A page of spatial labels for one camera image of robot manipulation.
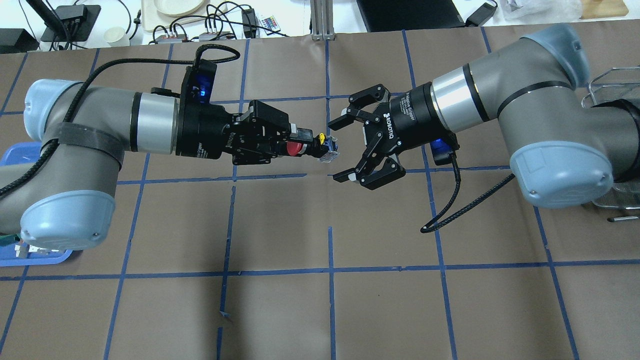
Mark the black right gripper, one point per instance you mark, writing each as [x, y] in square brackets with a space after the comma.
[411, 114]

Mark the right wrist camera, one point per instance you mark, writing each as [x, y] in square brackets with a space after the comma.
[442, 152]

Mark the white paper cup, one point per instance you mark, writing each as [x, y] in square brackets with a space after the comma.
[116, 37]

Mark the black laptop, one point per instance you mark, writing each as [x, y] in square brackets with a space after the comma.
[397, 15]

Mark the red emergency stop button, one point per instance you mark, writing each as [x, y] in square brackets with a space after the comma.
[324, 148]

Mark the clear plastic bag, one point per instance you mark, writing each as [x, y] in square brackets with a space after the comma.
[541, 11]

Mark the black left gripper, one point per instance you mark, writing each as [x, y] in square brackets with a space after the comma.
[206, 132]

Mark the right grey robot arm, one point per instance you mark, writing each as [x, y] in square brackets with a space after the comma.
[561, 153]

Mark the metal wire shelf tray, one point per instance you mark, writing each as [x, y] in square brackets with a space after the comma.
[615, 94]

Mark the beige tray with plates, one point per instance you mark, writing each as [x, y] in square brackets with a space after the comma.
[163, 12]

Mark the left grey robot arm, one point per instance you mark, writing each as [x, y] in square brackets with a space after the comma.
[69, 202]

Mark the black power adapter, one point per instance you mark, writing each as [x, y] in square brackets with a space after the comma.
[481, 15]

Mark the wooden board stand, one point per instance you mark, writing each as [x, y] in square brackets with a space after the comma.
[603, 9]

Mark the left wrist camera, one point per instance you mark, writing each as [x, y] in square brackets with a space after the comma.
[198, 82]

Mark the aluminium frame post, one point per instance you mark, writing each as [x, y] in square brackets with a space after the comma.
[322, 20]

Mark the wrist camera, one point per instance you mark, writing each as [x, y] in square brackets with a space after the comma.
[442, 152]
[198, 82]

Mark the blue plastic tray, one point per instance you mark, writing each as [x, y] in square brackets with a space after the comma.
[14, 251]

